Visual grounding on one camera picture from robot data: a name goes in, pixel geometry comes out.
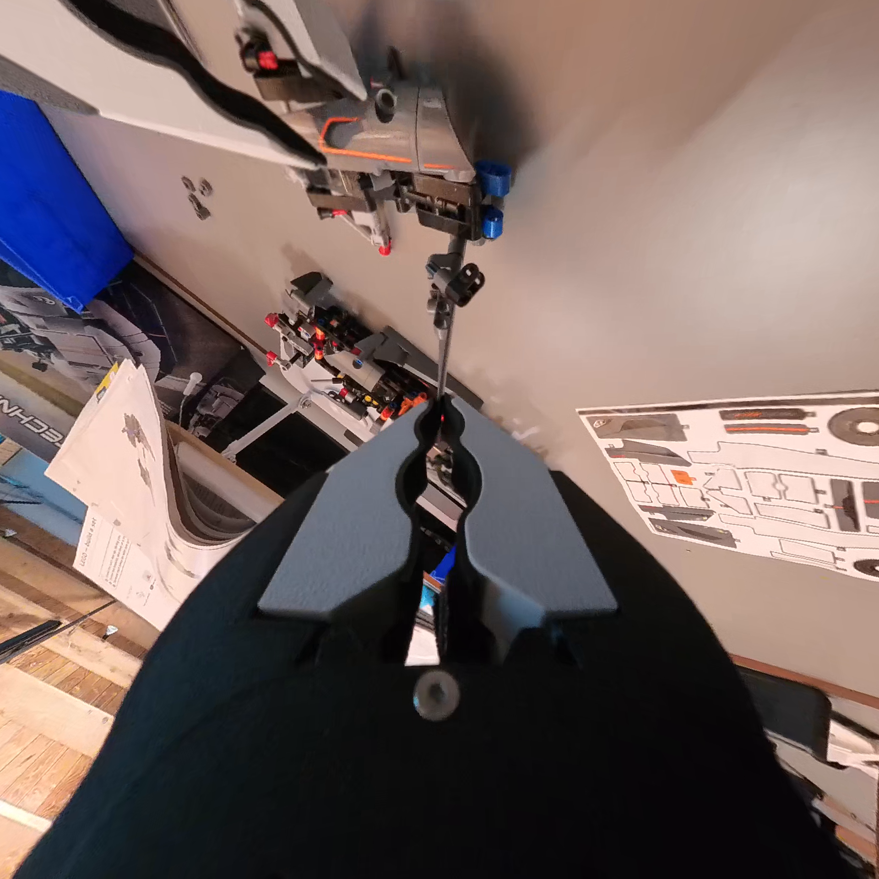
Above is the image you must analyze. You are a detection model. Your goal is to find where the black office chair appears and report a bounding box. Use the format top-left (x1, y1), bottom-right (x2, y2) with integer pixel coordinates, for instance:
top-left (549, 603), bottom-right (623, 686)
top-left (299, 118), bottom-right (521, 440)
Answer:
top-left (738, 669), bottom-right (835, 756)

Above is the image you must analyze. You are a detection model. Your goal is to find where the lego car chassis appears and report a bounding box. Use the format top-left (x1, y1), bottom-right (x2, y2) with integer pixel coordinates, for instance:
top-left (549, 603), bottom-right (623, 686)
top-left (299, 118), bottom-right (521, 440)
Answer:
top-left (264, 271), bottom-right (485, 423)

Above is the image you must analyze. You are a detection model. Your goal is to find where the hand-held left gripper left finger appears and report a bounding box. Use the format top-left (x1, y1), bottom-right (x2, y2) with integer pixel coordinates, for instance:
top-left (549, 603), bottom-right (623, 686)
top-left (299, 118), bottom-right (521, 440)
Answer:
top-left (257, 400), bottom-right (440, 622)

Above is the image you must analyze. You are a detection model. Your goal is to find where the instruction booklet stack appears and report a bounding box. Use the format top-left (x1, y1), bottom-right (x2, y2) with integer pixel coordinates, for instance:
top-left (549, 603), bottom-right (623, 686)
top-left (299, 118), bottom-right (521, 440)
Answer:
top-left (44, 357), bottom-right (262, 550)

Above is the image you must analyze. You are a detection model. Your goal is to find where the blue plastic bin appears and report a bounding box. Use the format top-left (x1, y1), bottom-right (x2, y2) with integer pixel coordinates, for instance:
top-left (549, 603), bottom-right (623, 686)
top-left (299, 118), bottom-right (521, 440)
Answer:
top-left (0, 89), bottom-right (135, 313)

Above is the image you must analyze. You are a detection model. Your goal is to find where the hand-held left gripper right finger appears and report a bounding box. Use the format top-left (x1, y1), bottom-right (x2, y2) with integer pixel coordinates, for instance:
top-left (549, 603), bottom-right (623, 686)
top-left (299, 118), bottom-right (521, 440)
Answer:
top-left (446, 398), bottom-right (618, 643)

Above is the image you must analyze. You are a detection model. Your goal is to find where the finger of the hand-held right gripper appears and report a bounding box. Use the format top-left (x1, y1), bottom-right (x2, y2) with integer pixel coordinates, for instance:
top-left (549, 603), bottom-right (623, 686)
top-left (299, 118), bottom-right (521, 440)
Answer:
top-left (0, 0), bottom-right (329, 169)
top-left (275, 0), bottom-right (368, 103)

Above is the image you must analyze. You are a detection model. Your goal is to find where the sticker sheet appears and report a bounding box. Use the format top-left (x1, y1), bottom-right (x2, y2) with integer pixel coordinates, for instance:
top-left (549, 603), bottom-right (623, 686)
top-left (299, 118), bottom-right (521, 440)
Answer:
top-left (577, 391), bottom-right (879, 583)

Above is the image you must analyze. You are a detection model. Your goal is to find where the grey lego assembly orange stripe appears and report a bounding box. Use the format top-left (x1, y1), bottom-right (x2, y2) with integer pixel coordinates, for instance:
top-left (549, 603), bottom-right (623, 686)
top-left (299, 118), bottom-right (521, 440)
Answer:
top-left (233, 27), bottom-right (515, 406)

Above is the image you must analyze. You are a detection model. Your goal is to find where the white paper leaflet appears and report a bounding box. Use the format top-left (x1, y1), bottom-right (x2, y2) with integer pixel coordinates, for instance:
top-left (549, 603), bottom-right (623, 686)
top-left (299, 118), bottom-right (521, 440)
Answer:
top-left (72, 505), bottom-right (183, 631)

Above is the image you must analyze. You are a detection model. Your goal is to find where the dark lego box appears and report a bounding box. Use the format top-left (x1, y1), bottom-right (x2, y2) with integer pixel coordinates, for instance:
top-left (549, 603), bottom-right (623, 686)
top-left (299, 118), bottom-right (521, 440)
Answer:
top-left (0, 255), bottom-right (289, 523)

